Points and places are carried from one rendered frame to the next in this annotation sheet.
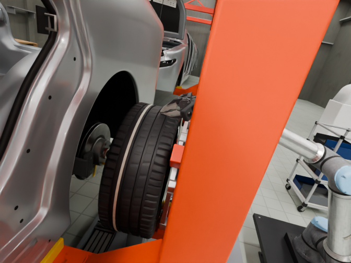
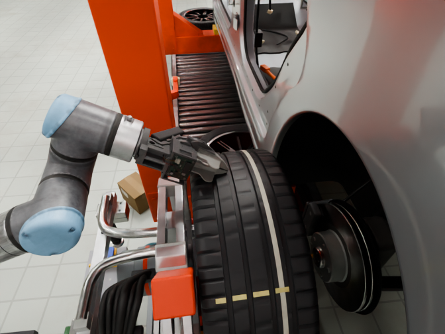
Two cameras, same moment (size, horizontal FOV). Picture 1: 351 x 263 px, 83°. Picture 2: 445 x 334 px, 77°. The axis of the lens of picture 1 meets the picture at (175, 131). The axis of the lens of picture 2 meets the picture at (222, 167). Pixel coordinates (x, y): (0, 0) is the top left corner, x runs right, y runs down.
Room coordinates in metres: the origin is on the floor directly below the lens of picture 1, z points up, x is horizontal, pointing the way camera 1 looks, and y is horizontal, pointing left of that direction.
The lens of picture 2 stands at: (1.31, -0.02, 1.66)
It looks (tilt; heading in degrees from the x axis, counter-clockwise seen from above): 45 degrees down; 169
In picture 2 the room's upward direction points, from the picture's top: straight up
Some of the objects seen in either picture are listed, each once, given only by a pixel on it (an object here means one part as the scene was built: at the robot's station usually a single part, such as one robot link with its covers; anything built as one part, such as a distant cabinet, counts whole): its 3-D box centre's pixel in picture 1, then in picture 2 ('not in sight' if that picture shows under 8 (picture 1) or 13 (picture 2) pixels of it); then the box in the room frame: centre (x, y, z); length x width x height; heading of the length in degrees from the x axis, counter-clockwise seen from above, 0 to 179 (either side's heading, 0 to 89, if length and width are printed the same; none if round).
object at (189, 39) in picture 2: not in sight; (202, 31); (-1.49, 0.35, 0.69); 0.52 x 0.17 x 0.35; 86
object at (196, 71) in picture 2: not in sight; (221, 120); (-0.82, 0.39, 0.14); 2.47 x 0.85 x 0.27; 176
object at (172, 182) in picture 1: (178, 174); (181, 265); (0.89, -0.06, 0.85); 0.54 x 0.07 x 0.54; 176
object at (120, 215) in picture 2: not in sight; (112, 212); (0.71, -0.26, 0.93); 0.09 x 0.05 x 0.05; 86
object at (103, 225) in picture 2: not in sight; (130, 207); (0.79, -0.18, 1.03); 0.19 x 0.18 x 0.11; 86
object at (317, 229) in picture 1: (321, 233); not in sight; (1.03, -1.08, 0.54); 0.17 x 0.15 x 0.18; 1
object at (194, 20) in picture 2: not in sight; (203, 24); (-2.65, 0.51, 0.39); 0.66 x 0.66 x 0.24
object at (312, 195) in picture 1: (324, 170); not in sight; (2.12, -1.81, 0.50); 0.54 x 0.42 x 1.00; 176
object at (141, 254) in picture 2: not in sight; (121, 276); (0.99, -0.19, 1.03); 0.19 x 0.18 x 0.11; 86
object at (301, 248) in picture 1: (311, 245); not in sight; (1.05, -1.08, 0.40); 0.19 x 0.19 x 0.10
